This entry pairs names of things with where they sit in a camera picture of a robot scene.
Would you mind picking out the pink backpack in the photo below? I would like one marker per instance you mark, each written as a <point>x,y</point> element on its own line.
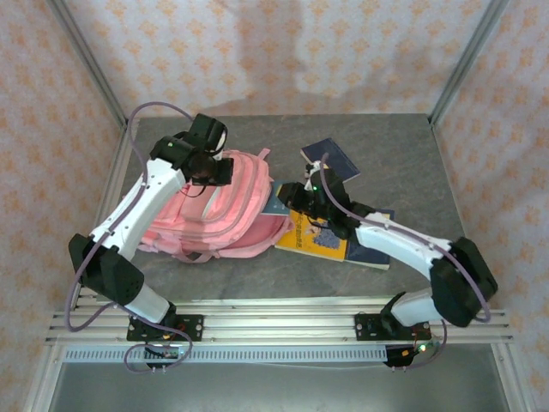
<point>231,214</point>

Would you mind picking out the aluminium side rail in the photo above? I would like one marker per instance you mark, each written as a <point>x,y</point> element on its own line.
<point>113,193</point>

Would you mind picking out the aluminium corner post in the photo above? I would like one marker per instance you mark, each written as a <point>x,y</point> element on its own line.
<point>93,68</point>
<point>465,64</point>

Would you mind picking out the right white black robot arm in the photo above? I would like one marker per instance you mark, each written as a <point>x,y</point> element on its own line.
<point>399,244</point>

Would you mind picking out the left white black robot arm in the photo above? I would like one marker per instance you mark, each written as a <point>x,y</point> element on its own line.
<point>141,206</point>

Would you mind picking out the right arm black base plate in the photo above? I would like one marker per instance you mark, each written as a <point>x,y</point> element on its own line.
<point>364,326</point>

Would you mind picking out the blue notebook white print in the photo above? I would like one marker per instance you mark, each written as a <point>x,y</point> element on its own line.
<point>271,201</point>

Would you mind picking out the small navy book yellow label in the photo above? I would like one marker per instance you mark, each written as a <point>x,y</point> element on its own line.
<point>339,156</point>

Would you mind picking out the aluminium frame leg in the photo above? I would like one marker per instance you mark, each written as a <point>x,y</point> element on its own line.
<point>514,382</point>
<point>43,382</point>

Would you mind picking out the grey metal lower panel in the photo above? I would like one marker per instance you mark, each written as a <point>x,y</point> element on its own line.
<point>279,386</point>

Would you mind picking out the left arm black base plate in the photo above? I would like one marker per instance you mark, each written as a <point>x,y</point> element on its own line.
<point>195,328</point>

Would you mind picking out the aluminium rail frame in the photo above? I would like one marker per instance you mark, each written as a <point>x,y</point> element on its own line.
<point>279,326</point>

